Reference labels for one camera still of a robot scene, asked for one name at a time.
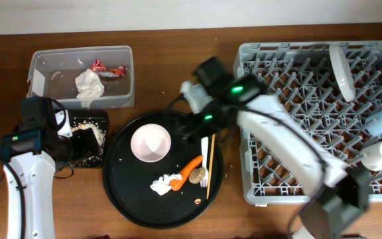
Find rice and nut scraps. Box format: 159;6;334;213
72;119;107;168

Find white napkin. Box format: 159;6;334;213
75;69;104;109

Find pink bowl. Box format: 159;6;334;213
131;123;172;163

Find orange carrot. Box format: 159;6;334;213
170;155;203;191

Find red snack wrapper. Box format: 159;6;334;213
90;59;127;78

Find grey plate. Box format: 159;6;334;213
329;44;355;102

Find white cup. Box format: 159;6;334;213
361;142;382;171

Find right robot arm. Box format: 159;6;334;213
176;57;371;238

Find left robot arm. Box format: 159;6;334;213
0;96;99;238

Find clear plastic waste bin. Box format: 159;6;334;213
27;46;135;110

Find grey dishwasher rack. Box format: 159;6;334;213
233;40;382;206

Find white plastic fork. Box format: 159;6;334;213
200;137;209;187

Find wooden chopstick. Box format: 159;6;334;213
206;134;216;200

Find black rectangular tray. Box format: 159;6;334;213
54;110;109;171

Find round black serving tray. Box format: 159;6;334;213
102;111;223;229

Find small crumpled white tissue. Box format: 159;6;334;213
150;174;182;196

